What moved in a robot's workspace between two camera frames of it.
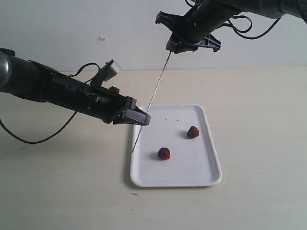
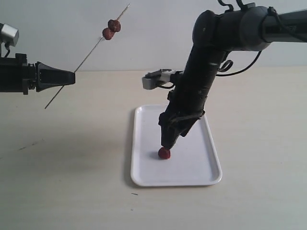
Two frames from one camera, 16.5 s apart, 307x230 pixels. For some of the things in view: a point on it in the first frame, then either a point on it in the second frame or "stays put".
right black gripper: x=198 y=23 -> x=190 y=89
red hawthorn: x=164 y=153 stays put
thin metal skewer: x=152 y=98 -> x=86 y=58
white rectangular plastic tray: x=176 y=149 stays put
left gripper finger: x=134 y=116 -> x=47 y=77
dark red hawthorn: x=193 y=132 -> x=114 y=25
